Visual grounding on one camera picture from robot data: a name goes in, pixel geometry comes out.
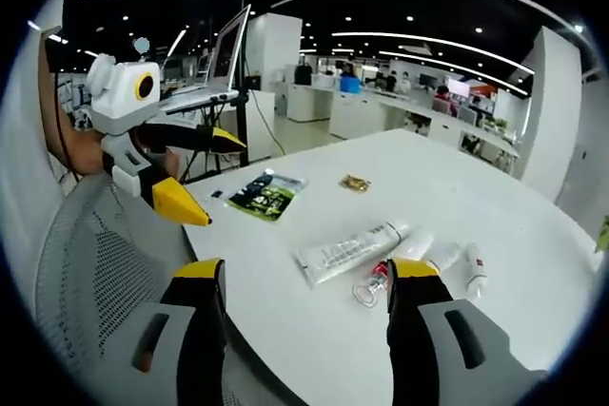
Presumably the large white skincare tube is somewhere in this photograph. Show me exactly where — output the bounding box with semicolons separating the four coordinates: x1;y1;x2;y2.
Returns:
295;221;410;286

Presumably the black laptop stand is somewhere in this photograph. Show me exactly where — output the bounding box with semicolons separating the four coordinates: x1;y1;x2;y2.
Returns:
187;0;253;174

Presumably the white office desk row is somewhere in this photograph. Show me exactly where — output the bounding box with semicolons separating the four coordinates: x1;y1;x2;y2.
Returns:
286;83;521;160

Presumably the open laptop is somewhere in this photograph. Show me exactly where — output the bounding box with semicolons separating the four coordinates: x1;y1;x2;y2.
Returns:
159;3;252;115

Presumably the small white skincare tube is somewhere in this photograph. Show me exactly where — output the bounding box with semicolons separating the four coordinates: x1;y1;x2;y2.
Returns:
395;228;435;261

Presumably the white pillar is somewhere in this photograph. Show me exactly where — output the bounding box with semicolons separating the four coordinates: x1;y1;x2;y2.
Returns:
245;11;304;93

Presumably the small clear red skincare bottle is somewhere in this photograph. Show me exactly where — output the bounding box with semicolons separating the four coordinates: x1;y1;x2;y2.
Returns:
352;261;392;308

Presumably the green black packet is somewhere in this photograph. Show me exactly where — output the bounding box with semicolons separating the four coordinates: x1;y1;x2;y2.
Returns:
226;170;309;222

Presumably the grey mesh office chair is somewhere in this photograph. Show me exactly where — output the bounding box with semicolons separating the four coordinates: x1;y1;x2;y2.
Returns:
33;172;267;406

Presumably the white skincare bottle red label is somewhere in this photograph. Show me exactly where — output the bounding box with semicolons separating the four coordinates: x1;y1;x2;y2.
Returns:
463;242;489;300

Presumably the small gold packet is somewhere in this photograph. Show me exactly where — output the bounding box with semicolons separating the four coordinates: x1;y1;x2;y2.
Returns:
339;173;372;192

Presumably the green plant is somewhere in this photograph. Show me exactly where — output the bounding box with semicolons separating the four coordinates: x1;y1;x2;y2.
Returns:
594;215;609;255

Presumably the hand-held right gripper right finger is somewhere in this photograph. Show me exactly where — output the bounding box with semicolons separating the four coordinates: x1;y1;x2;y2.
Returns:
385;257;553;406

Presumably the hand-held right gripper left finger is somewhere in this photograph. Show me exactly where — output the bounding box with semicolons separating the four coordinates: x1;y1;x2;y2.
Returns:
107;258;228;406

